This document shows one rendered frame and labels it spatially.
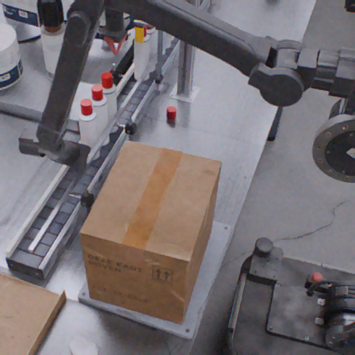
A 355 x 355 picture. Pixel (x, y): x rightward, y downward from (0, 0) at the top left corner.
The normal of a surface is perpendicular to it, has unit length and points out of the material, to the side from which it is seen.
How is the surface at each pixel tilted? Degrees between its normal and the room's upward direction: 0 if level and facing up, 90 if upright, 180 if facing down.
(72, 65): 95
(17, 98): 0
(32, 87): 0
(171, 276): 90
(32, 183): 0
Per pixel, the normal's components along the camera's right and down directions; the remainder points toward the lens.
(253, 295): -0.02, -0.65
